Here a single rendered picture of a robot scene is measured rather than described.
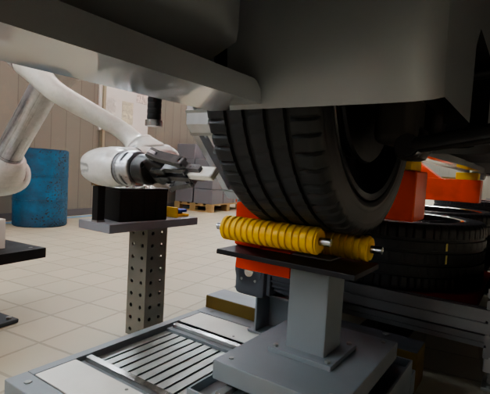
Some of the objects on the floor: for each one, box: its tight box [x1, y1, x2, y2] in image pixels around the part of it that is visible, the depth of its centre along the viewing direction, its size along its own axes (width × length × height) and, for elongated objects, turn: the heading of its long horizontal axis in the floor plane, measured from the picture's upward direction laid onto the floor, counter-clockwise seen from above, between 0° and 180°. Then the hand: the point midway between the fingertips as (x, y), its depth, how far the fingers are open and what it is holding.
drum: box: [11, 147, 69, 227], centre depth 414 cm, size 51×51×76 cm
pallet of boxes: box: [174, 144, 237, 213], centre depth 681 cm, size 103×69×102 cm
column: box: [125, 227, 167, 334], centre depth 160 cm, size 10×10×42 cm
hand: (202, 173), depth 92 cm, fingers closed
